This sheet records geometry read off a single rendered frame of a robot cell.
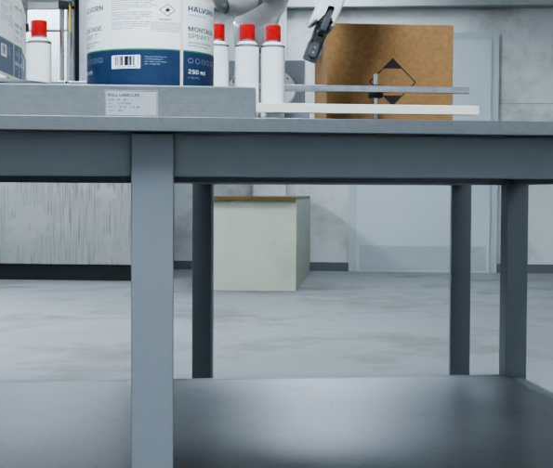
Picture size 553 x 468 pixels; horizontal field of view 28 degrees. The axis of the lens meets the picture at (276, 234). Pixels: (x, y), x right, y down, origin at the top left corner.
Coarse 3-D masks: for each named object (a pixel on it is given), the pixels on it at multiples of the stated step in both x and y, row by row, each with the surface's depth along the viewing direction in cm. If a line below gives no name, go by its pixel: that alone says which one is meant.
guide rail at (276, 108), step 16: (288, 112) 237; (304, 112) 237; (320, 112) 238; (336, 112) 238; (352, 112) 238; (368, 112) 239; (384, 112) 239; (400, 112) 239; (416, 112) 240; (432, 112) 240; (448, 112) 241; (464, 112) 241
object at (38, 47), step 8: (32, 24) 234; (40, 24) 234; (32, 32) 234; (40, 32) 234; (32, 40) 233; (40, 40) 233; (48, 40) 235; (32, 48) 233; (40, 48) 233; (48, 48) 234; (32, 56) 233; (40, 56) 233; (48, 56) 234; (32, 64) 233; (40, 64) 233; (48, 64) 234; (32, 72) 233; (40, 72) 233; (48, 72) 235; (32, 80) 233; (40, 80) 233; (48, 80) 235
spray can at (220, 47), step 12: (216, 24) 237; (216, 36) 237; (216, 48) 237; (228, 48) 238; (216, 60) 237; (228, 60) 239; (216, 72) 237; (228, 72) 239; (216, 84) 237; (228, 84) 239
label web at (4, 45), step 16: (0, 0) 182; (16, 0) 193; (0, 16) 182; (16, 16) 193; (0, 32) 182; (16, 32) 193; (0, 48) 182; (16, 48) 194; (0, 64) 183; (16, 64) 194
